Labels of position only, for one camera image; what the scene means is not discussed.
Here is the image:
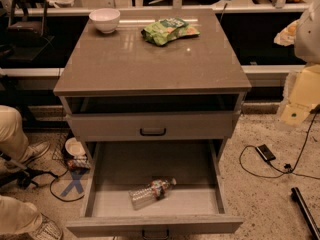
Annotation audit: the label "clear plastic water bottle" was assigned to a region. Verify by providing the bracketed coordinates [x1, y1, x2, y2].
[129, 178, 177, 210]

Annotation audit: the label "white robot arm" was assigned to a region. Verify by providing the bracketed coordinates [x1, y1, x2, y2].
[274, 0, 320, 126]

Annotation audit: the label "grey drawer cabinet with counter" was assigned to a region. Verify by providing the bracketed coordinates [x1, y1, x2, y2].
[54, 9, 251, 164]

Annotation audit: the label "closed grey upper drawer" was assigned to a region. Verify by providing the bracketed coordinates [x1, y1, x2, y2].
[66, 111, 240, 141]

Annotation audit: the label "open grey lower drawer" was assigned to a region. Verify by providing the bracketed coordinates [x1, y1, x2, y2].
[67, 140, 243, 240]

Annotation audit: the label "green snack bag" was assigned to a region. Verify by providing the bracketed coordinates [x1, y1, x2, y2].
[141, 17, 200, 46]

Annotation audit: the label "snack packet on floor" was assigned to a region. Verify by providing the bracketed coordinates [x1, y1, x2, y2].
[67, 159, 91, 170]

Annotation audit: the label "blue tape cross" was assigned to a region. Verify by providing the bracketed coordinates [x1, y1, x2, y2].
[60, 169, 87, 197]

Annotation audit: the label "white ceramic bowl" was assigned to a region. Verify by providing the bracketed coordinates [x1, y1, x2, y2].
[89, 8, 120, 34]

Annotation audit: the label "black device on floor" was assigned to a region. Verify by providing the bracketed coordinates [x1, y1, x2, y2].
[256, 144, 276, 162]

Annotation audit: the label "upper white sneaker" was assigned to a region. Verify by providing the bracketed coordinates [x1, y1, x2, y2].
[19, 141, 50, 165]

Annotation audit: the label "white sneaker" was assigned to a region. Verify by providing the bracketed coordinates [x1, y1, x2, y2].
[19, 141, 50, 165]
[29, 215, 63, 240]

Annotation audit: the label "person upper leg beige trousers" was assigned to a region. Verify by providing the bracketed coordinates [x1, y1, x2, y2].
[0, 105, 29, 162]

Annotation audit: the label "person leg beige trousers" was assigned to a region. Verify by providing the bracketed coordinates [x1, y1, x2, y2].
[0, 196, 42, 234]
[0, 105, 29, 162]

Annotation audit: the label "black chair base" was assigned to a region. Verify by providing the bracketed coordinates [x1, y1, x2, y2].
[0, 153, 59, 189]

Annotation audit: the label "black stand at left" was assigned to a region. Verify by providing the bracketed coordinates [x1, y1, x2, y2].
[0, 0, 53, 63]

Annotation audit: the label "lower white sneaker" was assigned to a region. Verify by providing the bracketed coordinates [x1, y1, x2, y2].
[29, 215, 63, 240]

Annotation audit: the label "person lower leg beige trousers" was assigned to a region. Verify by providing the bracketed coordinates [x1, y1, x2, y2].
[0, 196, 42, 234]

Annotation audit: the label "black bar on floor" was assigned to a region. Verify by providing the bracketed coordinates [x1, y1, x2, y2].
[291, 187, 320, 240]

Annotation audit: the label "black floor cable left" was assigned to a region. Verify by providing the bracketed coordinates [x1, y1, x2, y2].
[49, 169, 86, 203]

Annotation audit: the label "black floor cable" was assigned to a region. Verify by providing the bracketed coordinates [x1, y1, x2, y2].
[49, 169, 86, 203]
[238, 108, 320, 181]

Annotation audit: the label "black floor cable right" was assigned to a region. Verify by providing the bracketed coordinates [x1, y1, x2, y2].
[238, 108, 320, 181]

